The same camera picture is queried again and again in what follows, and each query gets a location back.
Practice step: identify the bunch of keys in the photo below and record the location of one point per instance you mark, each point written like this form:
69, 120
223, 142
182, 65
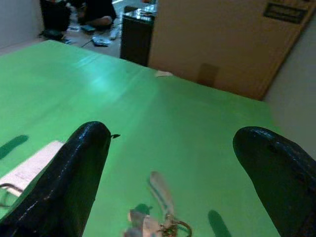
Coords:
158, 212

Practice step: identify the seated person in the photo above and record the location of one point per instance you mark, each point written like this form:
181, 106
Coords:
97, 12

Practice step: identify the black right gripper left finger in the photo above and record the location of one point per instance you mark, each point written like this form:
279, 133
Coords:
64, 182

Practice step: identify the green table cover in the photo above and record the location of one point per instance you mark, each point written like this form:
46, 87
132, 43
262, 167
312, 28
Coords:
138, 123

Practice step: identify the large brown cardboard box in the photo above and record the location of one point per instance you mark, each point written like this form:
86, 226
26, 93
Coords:
222, 42

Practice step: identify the dark cabinet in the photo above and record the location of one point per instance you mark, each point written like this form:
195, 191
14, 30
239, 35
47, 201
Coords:
135, 34

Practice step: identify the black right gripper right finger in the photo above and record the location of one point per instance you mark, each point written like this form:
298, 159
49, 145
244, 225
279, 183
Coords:
279, 177

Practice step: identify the white paper scrap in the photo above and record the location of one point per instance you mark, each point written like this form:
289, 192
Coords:
163, 73

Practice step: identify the black bin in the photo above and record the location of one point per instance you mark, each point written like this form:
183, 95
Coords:
54, 16

